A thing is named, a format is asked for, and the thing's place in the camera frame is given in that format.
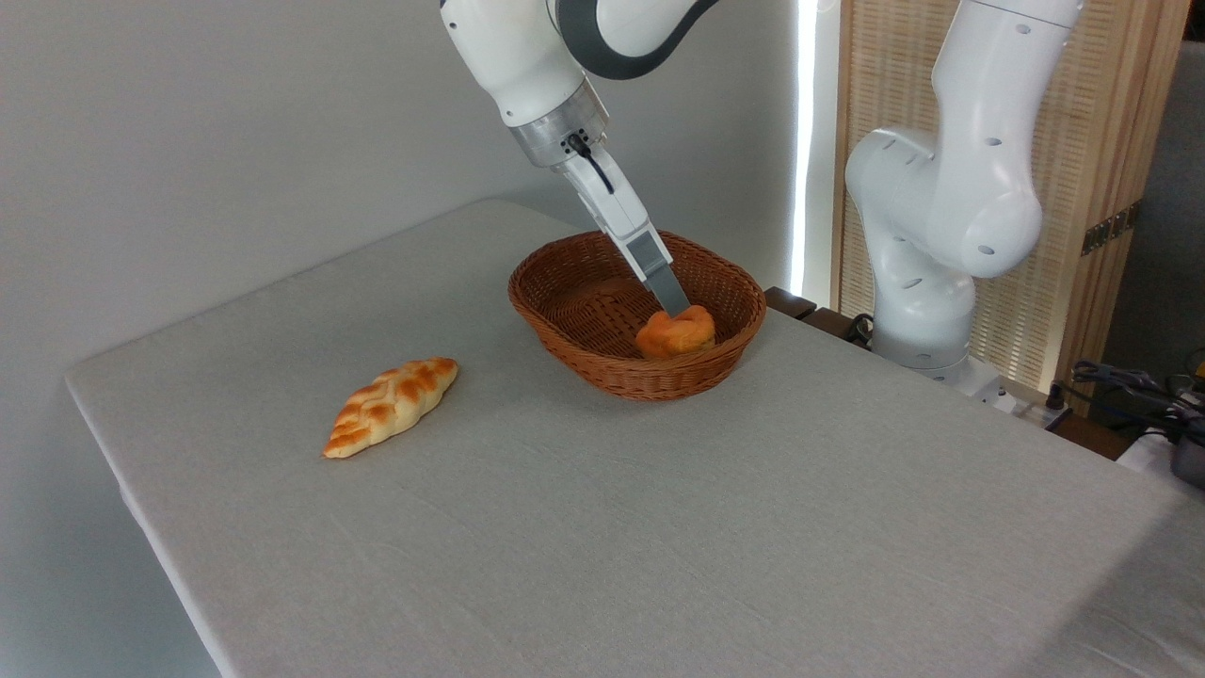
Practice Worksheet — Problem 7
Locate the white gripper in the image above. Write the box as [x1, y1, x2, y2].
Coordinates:
[553, 148, 692, 318]

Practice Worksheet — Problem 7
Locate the round orange bread roll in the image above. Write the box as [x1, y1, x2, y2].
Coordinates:
[635, 303, 717, 362]

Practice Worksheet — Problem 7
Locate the brown wicker basket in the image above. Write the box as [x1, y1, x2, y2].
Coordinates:
[507, 227, 768, 403]

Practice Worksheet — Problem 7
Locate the long braided bread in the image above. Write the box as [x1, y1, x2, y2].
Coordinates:
[322, 357, 460, 460]

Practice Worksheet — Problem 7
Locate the white vertical light strip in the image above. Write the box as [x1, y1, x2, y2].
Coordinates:
[789, 0, 822, 299]

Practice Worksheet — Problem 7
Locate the grey tablecloth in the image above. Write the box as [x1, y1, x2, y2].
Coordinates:
[64, 198, 1205, 678]

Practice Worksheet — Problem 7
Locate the dark metal screen hinge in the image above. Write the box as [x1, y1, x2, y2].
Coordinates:
[1080, 200, 1144, 258]

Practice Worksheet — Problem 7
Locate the wooden bamboo folding screen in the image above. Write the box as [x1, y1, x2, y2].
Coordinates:
[832, 0, 1193, 398]

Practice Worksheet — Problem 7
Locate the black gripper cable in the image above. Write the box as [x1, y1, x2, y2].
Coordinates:
[565, 133, 617, 196]

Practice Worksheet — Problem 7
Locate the black cable bundle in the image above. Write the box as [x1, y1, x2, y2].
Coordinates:
[1047, 360, 1205, 445]

